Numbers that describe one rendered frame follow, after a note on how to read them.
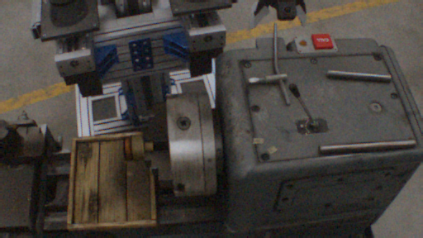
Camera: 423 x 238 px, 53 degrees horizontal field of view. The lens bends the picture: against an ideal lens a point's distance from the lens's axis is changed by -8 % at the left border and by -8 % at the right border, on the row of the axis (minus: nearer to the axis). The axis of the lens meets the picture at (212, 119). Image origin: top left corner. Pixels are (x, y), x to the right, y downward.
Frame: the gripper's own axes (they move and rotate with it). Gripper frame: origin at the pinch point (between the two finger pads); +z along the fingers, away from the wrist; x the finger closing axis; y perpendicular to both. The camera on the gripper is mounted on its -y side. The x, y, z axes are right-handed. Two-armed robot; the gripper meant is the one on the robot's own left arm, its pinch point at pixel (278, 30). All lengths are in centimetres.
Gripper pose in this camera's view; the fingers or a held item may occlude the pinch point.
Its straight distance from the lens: 123.8
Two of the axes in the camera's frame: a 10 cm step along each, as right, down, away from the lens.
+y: -1.0, -8.1, 5.7
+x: -10.0, 0.8, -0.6
